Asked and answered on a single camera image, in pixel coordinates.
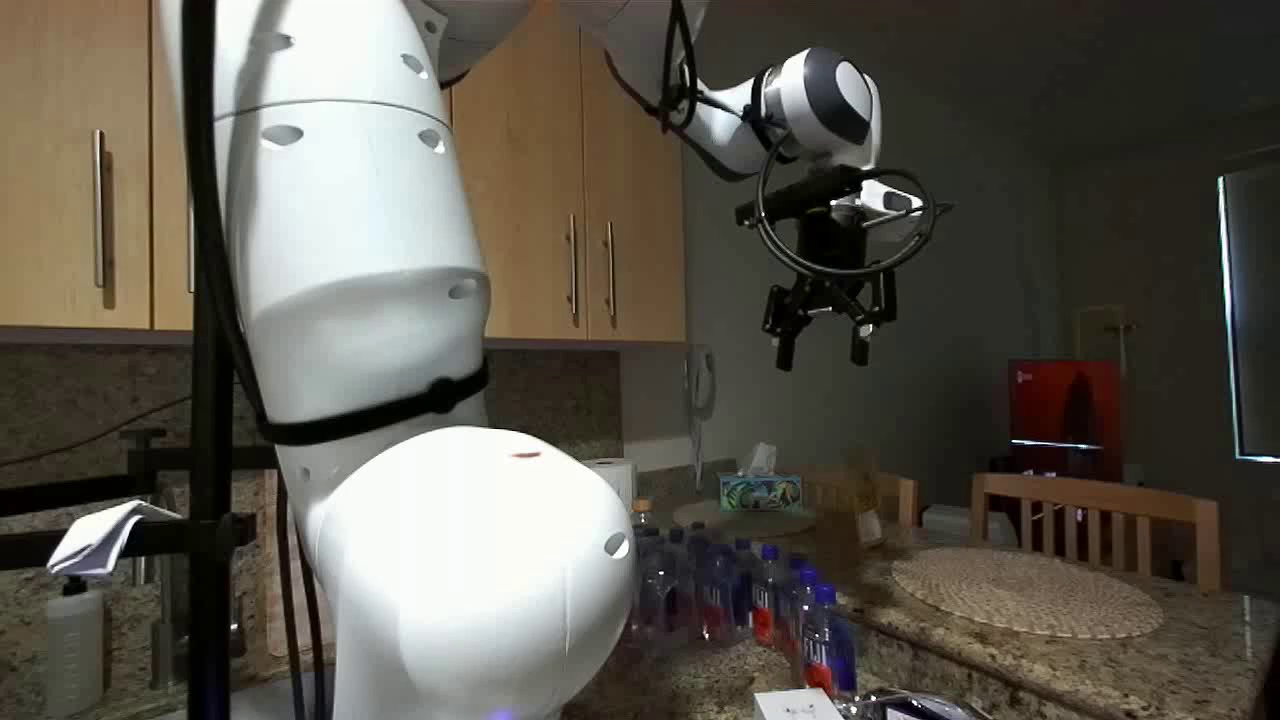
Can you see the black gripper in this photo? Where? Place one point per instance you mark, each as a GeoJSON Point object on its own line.
{"type": "Point", "coordinates": [832, 260]}

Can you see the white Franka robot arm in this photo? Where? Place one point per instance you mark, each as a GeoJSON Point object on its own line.
{"type": "Point", "coordinates": [373, 265]}

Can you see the patterned tissue box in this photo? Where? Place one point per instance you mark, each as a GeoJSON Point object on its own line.
{"type": "Point", "coordinates": [760, 484]}

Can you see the small wooden chair back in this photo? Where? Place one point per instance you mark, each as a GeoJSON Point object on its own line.
{"type": "Point", "coordinates": [874, 499]}

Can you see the light wooden cabinet door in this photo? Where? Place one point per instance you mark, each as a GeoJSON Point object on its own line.
{"type": "Point", "coordinates": [525, 203]}
{"type": "Point", "coordinates": [66, 163]}
{"type": "Point", "coordinates": [642, 225]}

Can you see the red appliance box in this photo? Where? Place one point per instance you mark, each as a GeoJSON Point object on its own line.
{"type": "Point", "coordinates": [1065, 413]}

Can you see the round woven placemat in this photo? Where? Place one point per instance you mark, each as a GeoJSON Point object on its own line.
{"type": "Point", "coordinates": [1027, 598]}

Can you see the wooden slatted chair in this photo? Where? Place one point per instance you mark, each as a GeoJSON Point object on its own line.
{"type": "Point", "coordinates": [1107, 524]}

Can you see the white card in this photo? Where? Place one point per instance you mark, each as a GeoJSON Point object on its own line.
{"type": "Point", "coordinates": [799, 706]}

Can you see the crumpled white paper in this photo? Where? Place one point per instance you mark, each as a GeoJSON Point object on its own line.
{"type": "Point", "coordinates": [101, 537]}

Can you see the black stand crossbar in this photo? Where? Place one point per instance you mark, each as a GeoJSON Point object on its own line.
{"type": "Point", "coordinates": [83, 542]}

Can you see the white plastic bottle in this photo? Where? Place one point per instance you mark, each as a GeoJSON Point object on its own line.
{"type": "Point", "coordinates": [73, 655]}

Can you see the white wall phone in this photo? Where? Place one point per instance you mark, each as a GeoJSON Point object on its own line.
{"type": "Point", "coordinates": [700, 384]}

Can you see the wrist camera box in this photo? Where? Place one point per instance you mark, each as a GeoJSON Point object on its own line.
{"type": "Point", "coordinates": [852, 192]}

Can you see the black camera stand pole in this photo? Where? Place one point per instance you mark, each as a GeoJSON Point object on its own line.
{"type": "Point", "coordinates": [206, 402]}

